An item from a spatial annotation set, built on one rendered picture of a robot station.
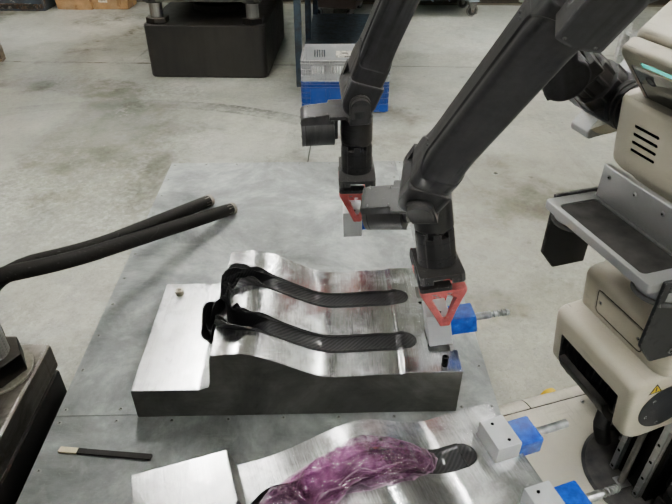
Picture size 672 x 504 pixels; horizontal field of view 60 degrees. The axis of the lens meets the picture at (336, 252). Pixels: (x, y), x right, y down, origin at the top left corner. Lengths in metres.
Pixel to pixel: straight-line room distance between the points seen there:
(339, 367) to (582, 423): 0.96
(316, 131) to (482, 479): 0.60
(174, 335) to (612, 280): 0.78
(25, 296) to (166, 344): 1.77
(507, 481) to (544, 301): 1.74
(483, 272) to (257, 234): 1.47
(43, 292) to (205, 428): 1.85
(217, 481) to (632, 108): 0.81
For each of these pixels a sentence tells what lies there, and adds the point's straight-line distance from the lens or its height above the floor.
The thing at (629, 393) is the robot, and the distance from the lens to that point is 1.13.
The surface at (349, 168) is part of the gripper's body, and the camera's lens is 1.06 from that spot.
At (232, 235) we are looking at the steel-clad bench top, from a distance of 1.35.
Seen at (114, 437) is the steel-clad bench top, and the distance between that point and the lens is 0.98.
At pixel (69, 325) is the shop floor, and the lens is 2.51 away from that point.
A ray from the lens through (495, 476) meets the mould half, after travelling 0.85.
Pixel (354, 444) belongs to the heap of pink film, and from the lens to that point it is 0.77.
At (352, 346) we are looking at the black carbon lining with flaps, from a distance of 0.94.
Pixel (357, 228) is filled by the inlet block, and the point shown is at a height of 0.93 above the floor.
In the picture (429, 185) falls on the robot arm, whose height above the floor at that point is 1.19.
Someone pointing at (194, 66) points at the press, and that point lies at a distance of 4.95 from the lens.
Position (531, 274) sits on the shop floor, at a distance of 2.67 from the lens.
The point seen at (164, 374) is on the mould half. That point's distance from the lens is 0.96.
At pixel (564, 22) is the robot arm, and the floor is 1.43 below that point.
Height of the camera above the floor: 1.54
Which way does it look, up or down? 35 degrees down
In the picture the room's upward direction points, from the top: straight up
